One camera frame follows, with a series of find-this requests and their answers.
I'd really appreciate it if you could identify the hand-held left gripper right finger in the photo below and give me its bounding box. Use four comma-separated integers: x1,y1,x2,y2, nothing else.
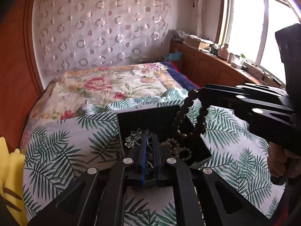
152,134,271,226

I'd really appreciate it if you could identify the floral cloth pile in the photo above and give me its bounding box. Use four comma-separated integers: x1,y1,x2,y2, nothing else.
173,29,189,40

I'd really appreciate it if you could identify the person's right hand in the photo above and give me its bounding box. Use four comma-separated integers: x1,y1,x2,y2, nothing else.
268,143,301,180

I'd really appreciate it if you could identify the floral quilt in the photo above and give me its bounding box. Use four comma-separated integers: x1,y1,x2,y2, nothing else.
20,62,189,151

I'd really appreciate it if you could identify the blue and red blanket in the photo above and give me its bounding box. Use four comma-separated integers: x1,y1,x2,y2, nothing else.
161,61,201,90

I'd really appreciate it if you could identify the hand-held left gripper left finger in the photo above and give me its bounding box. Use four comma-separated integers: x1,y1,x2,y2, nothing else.
27,134,148,226

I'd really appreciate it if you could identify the blue bag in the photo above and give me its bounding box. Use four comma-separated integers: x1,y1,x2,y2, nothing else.
164,49,184,61

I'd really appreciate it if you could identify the window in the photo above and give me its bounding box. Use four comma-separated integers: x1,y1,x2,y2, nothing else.
215,0,301,83

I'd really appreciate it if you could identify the black box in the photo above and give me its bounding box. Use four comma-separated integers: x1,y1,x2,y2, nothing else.
116,105,212,168

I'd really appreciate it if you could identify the white pearl necklace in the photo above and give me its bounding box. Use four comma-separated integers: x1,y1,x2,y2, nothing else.
161,138,192,162

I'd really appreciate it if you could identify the white window curtain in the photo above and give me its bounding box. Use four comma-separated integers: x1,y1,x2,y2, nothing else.
188,0,227,38

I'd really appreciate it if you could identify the open cardboard box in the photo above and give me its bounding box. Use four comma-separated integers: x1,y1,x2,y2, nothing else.
186,35,213,51

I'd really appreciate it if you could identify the pink bottle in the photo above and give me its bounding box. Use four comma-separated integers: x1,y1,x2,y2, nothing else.
219,43,230,61

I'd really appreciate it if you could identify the yellow plush toy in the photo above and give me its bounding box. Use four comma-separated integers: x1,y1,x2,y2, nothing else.
0,137,29,226

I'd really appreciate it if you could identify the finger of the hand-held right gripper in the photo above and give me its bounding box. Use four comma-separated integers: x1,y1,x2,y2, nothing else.
200,91,296,124
198,83,290,100

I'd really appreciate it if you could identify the brown wooden bead necklace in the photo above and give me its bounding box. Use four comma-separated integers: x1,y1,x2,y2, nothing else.
172,88,209,144

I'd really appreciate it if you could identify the leaf-print cloth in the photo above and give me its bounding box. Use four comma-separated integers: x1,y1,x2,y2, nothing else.
22,88,286,226

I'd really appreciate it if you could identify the circle-pattern sheer curtain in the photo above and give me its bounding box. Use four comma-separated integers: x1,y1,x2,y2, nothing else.
33,0,175,76

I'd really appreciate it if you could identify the long wooden cabinet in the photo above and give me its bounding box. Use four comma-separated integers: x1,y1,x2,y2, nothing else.
169,40,287,92

